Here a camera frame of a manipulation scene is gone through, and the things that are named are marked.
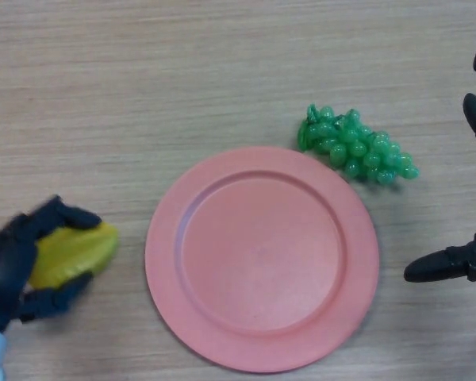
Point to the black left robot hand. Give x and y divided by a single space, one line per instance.
8 262

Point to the yellow starfruit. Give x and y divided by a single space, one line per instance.
73 256

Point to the pink round plate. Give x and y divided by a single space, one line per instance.
262 260

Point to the green grape bunch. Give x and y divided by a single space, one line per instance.
355 147

